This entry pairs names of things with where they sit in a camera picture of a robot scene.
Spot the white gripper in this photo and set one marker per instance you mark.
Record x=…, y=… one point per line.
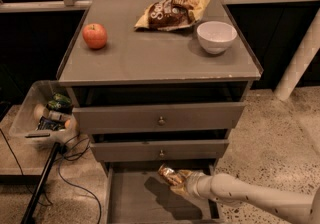
x=194, y=183

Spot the orange soda can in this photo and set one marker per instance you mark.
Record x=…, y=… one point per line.
x=172, y=177

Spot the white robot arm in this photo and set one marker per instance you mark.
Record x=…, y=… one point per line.
x=293, y=207

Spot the middle grey drawer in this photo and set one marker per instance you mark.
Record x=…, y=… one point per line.
x=159, y=150

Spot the grey drawer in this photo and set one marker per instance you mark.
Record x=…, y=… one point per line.
x=137, y=194
x=159, y=150
x=158, y=118

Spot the bottom grey drawer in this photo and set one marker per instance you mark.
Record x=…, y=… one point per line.
x=137, y=194

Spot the top grey drawer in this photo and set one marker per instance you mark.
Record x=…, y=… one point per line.
x=158, y=118

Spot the grey drawer cabinet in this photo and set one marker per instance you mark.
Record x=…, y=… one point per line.
x=154, y=68

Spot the dark blue snack packet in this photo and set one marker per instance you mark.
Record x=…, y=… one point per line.
x=48, y=124

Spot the green snack bag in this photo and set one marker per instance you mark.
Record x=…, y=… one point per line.
x=60, y=103

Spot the white bowl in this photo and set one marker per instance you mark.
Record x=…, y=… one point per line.
x=215, y=37

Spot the clear plastic bin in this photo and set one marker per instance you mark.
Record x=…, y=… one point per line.
x=24, y=126

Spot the black pole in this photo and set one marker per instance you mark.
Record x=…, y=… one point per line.
x=28, y=215

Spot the white bottle in bin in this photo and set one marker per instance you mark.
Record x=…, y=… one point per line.
x=42, y=111

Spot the brown chip bag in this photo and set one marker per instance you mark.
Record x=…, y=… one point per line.
x=170, y=15

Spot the red apple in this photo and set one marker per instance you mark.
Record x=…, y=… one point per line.
x=94, y=35

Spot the white table leg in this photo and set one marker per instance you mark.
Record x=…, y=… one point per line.
x=301, y=60

